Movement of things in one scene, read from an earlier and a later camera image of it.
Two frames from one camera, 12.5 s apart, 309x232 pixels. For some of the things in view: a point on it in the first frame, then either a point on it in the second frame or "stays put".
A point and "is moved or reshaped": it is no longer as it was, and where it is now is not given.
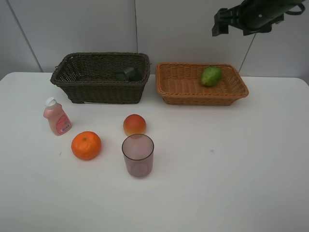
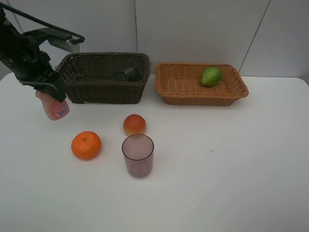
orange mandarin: (86, 145) stays put
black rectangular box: (130, 74) stays put
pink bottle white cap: (58, 121) is moved or reshaped
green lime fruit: (210, 76) stays put
